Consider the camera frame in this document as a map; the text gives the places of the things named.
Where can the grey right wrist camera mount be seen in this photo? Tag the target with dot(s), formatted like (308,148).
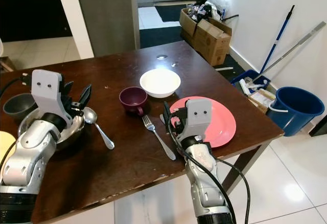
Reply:
(199,116)

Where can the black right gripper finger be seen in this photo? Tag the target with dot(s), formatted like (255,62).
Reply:
(167,115)
(180,104)

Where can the brown cardboard box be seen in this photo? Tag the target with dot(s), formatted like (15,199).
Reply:
(212,40)

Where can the shiny metal bowl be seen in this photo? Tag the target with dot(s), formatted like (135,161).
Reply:
(74,129)

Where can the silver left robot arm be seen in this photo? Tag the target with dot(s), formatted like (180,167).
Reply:
(25,157)

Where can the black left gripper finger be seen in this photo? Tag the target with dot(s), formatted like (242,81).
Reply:
(68,90)
(86,96)

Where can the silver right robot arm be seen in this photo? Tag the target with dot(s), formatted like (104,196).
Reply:
(207,183)

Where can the blue bucket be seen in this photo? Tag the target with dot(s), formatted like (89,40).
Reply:
(296,112)

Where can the grey cup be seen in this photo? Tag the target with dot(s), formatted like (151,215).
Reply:
(18,106)

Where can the white paper clutter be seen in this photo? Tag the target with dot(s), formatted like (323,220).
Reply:
(260,97)

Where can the silver metal pole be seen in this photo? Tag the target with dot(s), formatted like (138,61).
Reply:
(296,43)

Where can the black floor mat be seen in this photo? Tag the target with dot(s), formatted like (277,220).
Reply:
(169,13)

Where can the yellow plate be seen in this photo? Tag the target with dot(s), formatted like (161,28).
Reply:
(6,150)

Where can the dark brown wooden table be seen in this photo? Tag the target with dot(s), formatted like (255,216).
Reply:
(122,170)

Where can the white ceramic bowl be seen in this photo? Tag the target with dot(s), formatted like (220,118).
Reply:
(160,81)

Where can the pink plate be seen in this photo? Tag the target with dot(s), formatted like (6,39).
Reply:
(222,124)

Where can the plastic bags clutter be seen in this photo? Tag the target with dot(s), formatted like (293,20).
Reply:
(209,4)

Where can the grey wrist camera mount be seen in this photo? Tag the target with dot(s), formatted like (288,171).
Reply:
(48,91)
(199,116)

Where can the metal spoon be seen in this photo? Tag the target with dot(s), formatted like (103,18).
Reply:
(162,117)
(99,129)

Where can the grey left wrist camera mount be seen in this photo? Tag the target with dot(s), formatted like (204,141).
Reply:
(48,91)

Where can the purple cup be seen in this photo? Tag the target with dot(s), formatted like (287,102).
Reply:
(132,100)

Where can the metal fork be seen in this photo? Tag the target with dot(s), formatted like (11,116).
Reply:
(159,138)

